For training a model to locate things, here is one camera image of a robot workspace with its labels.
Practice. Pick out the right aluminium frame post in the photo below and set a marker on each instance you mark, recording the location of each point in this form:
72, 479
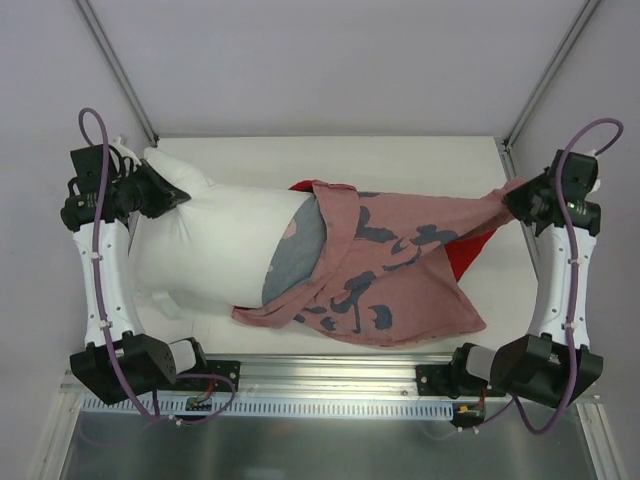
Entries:
567, 44

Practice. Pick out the white slotted cable duct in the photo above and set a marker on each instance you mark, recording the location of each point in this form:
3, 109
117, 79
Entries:
308, 408

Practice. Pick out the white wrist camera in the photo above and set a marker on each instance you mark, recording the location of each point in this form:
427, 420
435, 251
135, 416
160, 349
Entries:
119, 144
597, 181

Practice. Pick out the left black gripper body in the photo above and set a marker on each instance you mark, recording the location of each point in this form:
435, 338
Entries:
151, 188

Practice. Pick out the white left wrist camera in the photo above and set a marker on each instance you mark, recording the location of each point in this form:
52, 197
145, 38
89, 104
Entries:
119, 144

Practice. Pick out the white pillow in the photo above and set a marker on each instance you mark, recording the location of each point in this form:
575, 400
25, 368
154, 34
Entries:
215, 249

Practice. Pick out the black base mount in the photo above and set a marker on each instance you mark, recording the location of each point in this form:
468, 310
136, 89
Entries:
443, 380
216, 373

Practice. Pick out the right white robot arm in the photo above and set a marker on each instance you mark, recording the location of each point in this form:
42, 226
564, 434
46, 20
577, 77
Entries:
552, 363

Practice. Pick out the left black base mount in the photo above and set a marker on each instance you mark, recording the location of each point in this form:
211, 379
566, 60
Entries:
216, 373

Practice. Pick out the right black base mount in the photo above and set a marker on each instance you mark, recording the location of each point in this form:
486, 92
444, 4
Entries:
443, 380

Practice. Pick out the left aluminium frame post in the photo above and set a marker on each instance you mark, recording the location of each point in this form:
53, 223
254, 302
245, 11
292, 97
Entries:
101, 38

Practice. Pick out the aluminium mounting rail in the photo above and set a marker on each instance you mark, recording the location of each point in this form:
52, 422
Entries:
364, 377

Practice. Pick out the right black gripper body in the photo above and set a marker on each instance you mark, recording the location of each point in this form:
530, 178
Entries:
526, 200

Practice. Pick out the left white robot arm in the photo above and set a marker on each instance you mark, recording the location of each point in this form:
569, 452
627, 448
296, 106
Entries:
119, 359

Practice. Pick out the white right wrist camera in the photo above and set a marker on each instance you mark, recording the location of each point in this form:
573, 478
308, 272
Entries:
597, 181

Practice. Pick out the aluminium frame post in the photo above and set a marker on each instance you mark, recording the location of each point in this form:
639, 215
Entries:
101, 38
567, 44

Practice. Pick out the pink printed pillowcase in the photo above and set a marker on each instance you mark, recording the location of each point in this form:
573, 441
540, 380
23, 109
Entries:
388, 273

